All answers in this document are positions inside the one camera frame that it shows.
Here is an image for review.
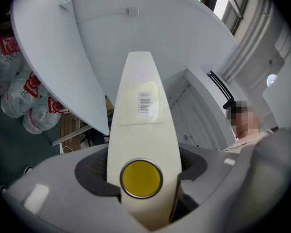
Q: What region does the clear bag with red print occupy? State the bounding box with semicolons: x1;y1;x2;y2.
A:
0;36;21;100
23;97;70;134
1;71;43;118

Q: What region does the window with white blind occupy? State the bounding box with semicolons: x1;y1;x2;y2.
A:
201;0;253;33

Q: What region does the white cable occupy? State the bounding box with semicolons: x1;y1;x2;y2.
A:
60;144;75;154

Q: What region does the person's beige printed t-shirt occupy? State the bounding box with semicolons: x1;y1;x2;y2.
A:
218;127;279;152

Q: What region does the white table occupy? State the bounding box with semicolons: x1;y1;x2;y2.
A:
10;0;110;147

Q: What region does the round ceiling light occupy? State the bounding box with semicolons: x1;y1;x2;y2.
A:
266;74;278;87

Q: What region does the wooden slat panel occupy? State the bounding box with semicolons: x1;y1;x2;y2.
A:
59;113;93;152

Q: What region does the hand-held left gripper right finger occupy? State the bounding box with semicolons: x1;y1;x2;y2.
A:
157;127;291;233

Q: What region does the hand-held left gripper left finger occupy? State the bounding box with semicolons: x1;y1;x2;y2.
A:
1;145;150;233

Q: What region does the person's head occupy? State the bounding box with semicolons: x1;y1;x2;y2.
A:
224;100;261;140

